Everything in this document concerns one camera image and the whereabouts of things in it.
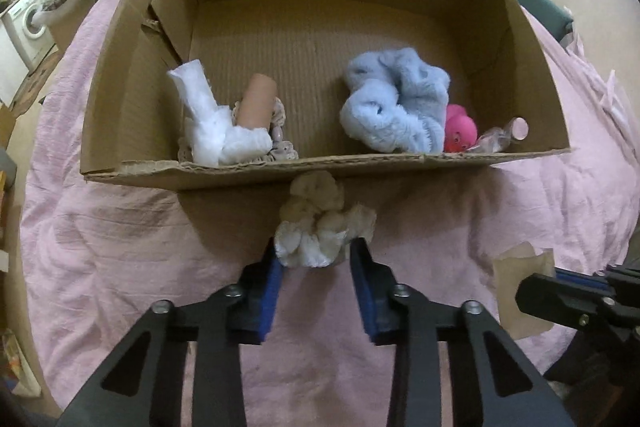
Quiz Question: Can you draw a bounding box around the teal headboard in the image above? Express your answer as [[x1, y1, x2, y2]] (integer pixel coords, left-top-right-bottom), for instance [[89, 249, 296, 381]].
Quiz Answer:
[[500, 0, 574, 44]]

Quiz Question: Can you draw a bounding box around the light blue fluffy scrunchie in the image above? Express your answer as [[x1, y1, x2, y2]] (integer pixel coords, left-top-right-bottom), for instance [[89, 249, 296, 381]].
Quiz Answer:
[[340, 48, 451, 154]]

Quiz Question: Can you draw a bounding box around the pink squeeze toy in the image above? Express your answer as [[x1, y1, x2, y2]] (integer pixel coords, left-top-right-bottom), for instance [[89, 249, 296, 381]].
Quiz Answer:
[[444, 104, 478, 152]]

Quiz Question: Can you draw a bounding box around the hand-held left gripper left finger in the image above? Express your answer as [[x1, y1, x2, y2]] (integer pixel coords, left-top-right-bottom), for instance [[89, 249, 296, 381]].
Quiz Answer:
[[57, 244, 286, 427]]

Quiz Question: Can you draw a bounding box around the grey lace scrunchie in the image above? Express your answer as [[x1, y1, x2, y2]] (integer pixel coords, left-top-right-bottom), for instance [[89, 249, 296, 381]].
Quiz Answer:
[[177, 99, 300, 166]]

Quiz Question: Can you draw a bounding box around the pink bedspread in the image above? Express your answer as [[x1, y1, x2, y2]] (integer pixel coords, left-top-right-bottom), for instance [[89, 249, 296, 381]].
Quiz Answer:
[[20, 0, 640, 427]]

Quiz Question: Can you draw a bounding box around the white knotted cloth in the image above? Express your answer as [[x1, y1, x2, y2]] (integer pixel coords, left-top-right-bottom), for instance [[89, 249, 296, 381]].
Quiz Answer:
[[167, 59, 273, 168]]

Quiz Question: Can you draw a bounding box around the white washing machine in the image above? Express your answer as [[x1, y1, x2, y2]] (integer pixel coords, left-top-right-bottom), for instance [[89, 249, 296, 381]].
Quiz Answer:
[[0, 0, 52, 68]]

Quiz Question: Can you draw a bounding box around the brown cardboard box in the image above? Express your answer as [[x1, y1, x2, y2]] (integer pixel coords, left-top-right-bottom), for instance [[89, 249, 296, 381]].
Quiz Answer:
[[80, 0, 573, 192]]

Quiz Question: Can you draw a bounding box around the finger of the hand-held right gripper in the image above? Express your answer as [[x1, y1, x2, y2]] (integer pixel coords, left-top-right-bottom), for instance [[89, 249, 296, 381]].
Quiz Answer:
[[554, 270, 612, 283], [515, 273, 612, 329]]

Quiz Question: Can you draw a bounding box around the clear plastic packet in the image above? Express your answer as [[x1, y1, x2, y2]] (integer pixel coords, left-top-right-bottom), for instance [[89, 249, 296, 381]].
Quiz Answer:
[[470, 117, 530, 154]]

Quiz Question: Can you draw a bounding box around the tan paper piece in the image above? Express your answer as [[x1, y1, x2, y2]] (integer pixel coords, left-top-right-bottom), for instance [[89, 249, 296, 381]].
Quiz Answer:
[[492, 242, 556, 339]]

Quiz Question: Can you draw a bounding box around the patterned floor rug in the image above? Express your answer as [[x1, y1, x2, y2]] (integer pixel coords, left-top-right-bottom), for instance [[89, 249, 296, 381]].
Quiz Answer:
[[12, 52, 61, 115]]

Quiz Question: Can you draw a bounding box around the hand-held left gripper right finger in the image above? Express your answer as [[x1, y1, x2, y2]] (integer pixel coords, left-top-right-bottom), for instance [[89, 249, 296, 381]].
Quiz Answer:
[[349, 239, 576, 427]]

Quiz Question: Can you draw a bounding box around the white crumpled sheet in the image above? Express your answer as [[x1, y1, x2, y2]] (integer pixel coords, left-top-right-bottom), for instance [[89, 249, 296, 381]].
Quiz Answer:
[[562, 7, 632, 128]]

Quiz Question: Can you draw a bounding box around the beige armchair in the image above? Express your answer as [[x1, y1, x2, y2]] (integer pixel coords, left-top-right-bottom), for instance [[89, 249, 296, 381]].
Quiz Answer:
[[42, 0, 97, 54]]

